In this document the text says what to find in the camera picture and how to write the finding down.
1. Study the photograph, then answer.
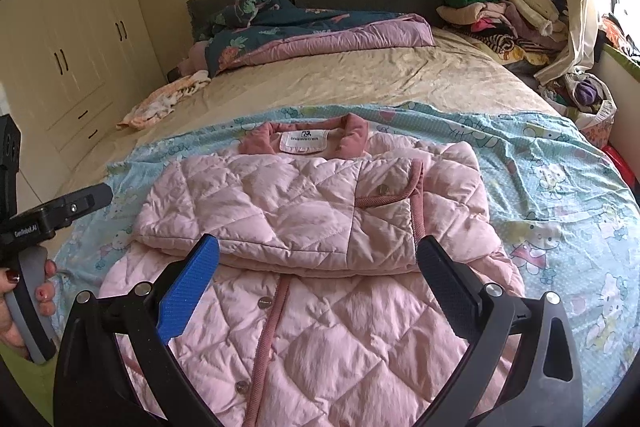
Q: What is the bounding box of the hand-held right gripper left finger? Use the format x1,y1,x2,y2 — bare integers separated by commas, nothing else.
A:
52,234,221,427

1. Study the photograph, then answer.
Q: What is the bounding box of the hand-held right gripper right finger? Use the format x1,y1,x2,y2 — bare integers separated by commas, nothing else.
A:
416,234,585,427

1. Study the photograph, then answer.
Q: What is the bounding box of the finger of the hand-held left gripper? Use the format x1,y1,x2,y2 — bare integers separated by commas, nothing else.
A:
42,183,114,229

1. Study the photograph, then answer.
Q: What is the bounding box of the pink quilted jacket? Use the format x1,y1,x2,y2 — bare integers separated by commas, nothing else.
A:
97,116,526,427

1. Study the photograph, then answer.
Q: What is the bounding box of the white bag of clothes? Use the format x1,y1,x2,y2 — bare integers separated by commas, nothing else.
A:
540,72,616,148

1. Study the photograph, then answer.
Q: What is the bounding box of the pile of mixed clothes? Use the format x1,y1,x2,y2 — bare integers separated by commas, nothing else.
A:
436,0,571,68

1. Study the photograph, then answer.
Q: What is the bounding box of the person's left hand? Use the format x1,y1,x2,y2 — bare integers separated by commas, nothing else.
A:
0,259,58,358

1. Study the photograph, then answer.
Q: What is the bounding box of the peach and white cloth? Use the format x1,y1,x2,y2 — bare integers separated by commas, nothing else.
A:
116,72,212,130

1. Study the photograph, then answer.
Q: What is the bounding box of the blue cartoon print sheet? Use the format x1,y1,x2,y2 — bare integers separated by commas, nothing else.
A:
52,102,640,408

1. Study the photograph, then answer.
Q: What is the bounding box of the cream wardrobe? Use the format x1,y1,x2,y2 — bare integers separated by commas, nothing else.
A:
0,0,166,168

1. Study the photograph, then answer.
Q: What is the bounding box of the pink pillow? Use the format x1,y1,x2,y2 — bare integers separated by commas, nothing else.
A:
170,41,213,82

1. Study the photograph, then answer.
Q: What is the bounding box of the red plastic object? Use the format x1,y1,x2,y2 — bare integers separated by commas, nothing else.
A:
600,144,636,182

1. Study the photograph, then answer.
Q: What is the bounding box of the bed with beige sheet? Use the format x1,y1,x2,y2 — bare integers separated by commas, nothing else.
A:
50,14,640,427

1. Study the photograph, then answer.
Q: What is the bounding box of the dark floral quilt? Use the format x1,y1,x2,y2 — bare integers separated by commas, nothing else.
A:
202,0,436,78

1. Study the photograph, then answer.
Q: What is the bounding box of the colourful cloth heap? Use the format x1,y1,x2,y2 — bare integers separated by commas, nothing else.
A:
597,14,640,68

